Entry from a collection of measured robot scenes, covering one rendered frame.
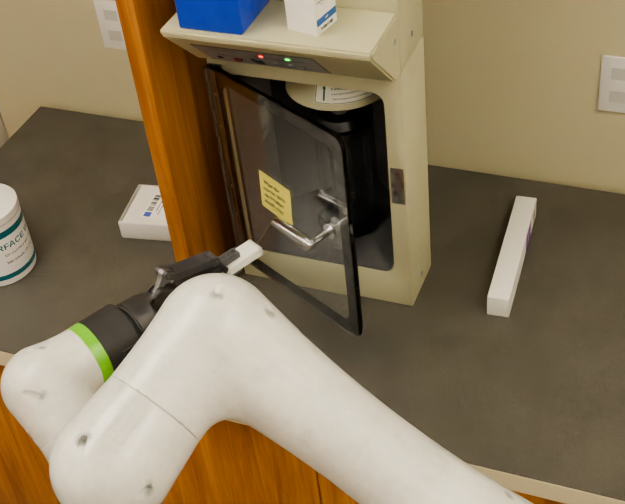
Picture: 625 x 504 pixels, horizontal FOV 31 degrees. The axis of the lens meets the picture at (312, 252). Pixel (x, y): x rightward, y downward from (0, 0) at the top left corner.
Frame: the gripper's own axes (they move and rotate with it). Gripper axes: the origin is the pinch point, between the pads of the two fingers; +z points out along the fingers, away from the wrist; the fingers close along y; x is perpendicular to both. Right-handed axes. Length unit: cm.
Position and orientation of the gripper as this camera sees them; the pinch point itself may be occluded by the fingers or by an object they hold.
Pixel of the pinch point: (238, 258)
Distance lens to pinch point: 167.5
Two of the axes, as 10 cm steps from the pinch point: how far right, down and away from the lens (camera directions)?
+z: 7.4, -4.9, 4.6
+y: -1.0, -7.5, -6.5
